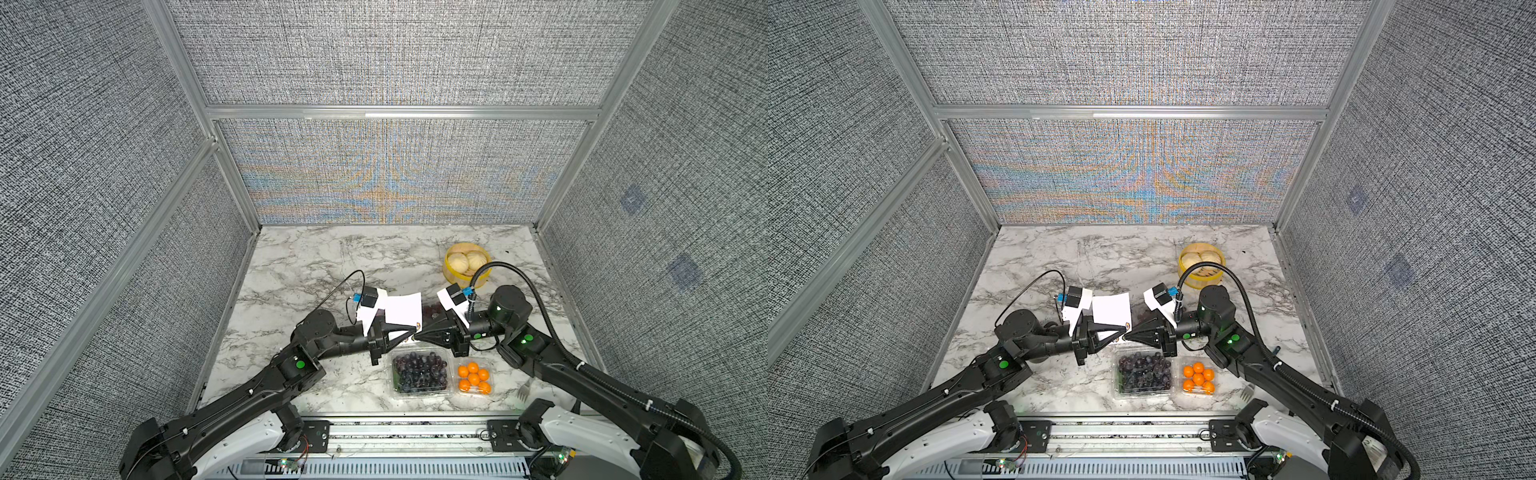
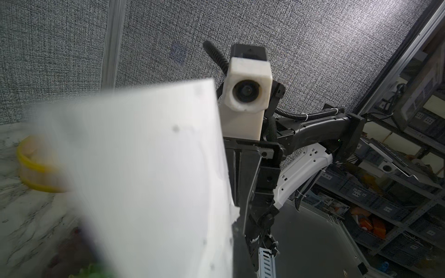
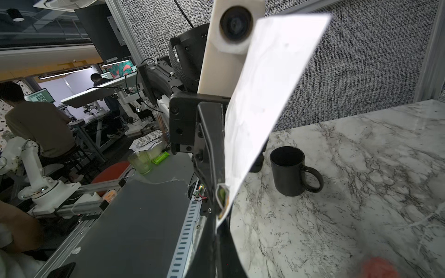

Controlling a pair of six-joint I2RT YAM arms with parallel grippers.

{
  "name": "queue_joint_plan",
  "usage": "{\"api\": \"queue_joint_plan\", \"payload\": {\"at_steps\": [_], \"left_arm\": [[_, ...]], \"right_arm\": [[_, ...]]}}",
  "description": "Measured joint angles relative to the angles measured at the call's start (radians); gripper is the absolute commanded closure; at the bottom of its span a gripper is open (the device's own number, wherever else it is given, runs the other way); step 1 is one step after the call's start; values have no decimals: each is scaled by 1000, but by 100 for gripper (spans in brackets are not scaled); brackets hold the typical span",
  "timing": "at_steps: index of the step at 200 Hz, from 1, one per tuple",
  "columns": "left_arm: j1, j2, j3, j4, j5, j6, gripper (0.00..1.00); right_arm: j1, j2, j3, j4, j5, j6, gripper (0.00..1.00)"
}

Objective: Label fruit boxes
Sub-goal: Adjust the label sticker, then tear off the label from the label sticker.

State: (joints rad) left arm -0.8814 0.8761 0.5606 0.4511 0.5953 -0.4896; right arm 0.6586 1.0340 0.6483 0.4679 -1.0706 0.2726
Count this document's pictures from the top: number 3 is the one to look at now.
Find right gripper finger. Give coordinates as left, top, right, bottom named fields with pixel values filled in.
left=185, top=214, right=247, bottom=278

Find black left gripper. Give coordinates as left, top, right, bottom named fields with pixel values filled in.
left=169, top=92, right=230, bottom=215

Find white sticker sheet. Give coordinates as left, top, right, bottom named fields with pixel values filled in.
left=216, top=13, right=331, bottom=227

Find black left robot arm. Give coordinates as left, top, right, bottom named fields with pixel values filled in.
left=138, top=24, right=239, bottom=219

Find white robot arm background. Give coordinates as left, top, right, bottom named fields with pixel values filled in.
left=1, top=137, right=81, bottom=217

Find black mug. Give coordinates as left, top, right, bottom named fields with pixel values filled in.
left=270, top=146, right=324, bottom=197

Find clear box red strawberries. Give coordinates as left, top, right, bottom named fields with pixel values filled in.
left=360, top=257, right=400, bottom=278

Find seated person brown shirt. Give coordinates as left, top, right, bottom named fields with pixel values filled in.
left=1, top=81, right=76, bottom=166

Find grey perforated cable tray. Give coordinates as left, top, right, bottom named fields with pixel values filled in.
left=166, top=198, right=206, bottom=278

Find aluminium front rail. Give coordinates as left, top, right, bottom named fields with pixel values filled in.
left=30, top=175, right=128, bottom=278

